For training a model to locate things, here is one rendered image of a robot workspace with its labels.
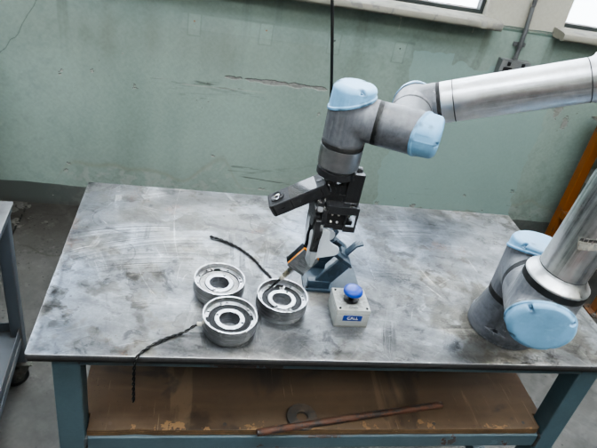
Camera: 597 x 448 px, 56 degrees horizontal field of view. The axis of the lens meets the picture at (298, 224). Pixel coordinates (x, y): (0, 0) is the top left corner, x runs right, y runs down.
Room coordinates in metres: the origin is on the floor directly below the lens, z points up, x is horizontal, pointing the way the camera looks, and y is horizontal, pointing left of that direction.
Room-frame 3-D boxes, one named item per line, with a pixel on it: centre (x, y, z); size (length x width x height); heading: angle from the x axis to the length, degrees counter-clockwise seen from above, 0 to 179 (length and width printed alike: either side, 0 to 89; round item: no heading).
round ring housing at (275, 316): (0.88, 0.00, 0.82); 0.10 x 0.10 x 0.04
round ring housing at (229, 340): (0.79, 0.09, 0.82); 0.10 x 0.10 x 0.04
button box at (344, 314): (0.90, -0.14, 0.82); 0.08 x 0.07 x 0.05; 103
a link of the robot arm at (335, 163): (0.91, -0.05, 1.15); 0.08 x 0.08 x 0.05
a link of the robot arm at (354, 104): (0.90, -0.05, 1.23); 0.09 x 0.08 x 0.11; 81
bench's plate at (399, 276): (1.07, -0.10, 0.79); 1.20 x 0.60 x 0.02; 103
